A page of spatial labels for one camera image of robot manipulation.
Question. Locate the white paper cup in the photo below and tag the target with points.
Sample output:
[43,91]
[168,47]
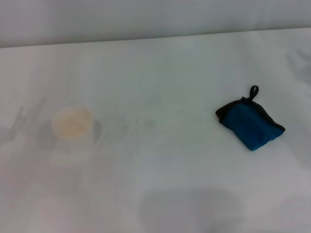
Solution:
[73,128]

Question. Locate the blue rag with black trim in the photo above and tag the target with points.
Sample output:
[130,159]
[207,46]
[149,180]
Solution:
[250,126]

